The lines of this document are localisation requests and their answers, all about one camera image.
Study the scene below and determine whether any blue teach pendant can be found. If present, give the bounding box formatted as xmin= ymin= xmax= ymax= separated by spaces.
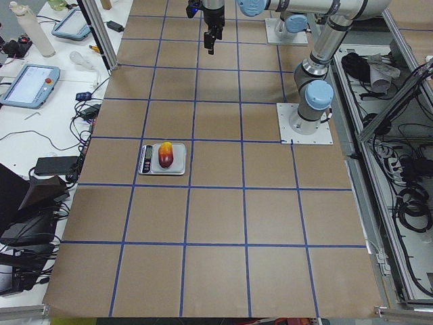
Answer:
xmin=51 ymin=8 xmax=91 ymax=41
xmin=1 ymin=64 xmax=60 ymax=109

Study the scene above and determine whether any black power adapter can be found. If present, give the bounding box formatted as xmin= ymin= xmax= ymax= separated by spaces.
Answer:
xmin=106 ymin=20 xmax=124 ymax=33

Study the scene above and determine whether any red yellow mango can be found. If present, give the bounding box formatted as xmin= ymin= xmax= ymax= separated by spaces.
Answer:
xmin=158 ymin=142 xmax=174 ymax=169

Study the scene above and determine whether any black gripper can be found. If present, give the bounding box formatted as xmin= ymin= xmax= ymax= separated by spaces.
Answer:
xmin=202 ymin=0 xmax=225 ymax=55

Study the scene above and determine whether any black laptop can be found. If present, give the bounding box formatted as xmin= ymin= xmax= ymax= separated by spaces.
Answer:
xmin=1 ymin=165 xmax=69 ymax=247

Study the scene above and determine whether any gold cylindrical tool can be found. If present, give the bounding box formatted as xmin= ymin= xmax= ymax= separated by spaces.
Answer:
xmin=89 ymin=45 xmax=100 ymax=53

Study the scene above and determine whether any digital kitchen scale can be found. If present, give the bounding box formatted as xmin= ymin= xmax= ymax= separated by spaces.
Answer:
xmin=138 ymin=143 xmax=187 ymax=175

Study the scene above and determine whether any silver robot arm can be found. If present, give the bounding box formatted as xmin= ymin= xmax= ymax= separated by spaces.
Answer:
xmin=185 ymin=0 xmax=391 ymax=122
xmin=275 ymin=12 xmax=307 ymax=39

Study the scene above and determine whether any small blue device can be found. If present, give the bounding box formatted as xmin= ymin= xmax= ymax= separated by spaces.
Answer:
xmin=75 ymin=91 xmax=92 ymax=102

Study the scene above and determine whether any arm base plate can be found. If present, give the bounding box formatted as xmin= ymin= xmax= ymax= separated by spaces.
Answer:
xmin=276 ymin=103 xmax=334 ymax=146
xmin=265 ymin=15 xmax=308 ymax=46

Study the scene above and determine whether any near blue teach pendant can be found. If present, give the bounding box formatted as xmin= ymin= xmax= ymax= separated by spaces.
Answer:
xmin=1 ymin=64 xmax=60 ymax=109

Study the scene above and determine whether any far blue teach pendant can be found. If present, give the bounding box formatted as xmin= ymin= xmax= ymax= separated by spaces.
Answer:
xmin=51 ymin=8 xmax=91 ymax=41

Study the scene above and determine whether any aluminium frame post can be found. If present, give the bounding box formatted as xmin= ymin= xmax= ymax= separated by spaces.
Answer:
xmin=77 ymin=0 xmax=118 ymax=71

